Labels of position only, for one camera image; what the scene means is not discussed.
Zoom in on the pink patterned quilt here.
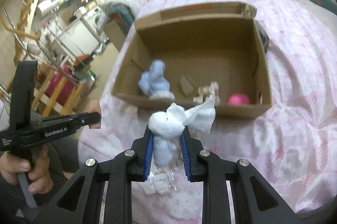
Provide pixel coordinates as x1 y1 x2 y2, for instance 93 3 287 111
78 0 336 223

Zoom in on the white towel bunny toy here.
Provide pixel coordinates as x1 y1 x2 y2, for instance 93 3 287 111
148 96 215 168

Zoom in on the light blue plush toy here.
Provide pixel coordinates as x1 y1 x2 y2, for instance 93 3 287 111
138 60 175 101

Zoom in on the white washing machine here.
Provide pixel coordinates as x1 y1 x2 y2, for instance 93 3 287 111
84 6 103 37

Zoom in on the brown cardboard box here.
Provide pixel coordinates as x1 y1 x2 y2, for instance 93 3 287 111
111 2 272 119

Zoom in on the large cardboard box beside bed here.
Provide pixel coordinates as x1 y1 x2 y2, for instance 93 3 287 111
103 19 131 52

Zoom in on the clear plastic packet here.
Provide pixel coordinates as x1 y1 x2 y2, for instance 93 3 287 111
142 165 177 195

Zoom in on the dark striped cloth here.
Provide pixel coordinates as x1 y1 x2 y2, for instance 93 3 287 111
257 23 270 53

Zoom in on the cream scrunchie toy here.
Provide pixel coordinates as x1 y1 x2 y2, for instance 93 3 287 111
193 81 221 105

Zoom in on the person left hand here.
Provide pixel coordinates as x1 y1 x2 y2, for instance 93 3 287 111
1 145 54 194

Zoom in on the pink red plastic stool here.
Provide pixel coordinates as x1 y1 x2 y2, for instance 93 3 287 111
44 64 79 106

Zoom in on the pink ball toy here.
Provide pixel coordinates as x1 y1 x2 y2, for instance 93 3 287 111
228 93 250 105

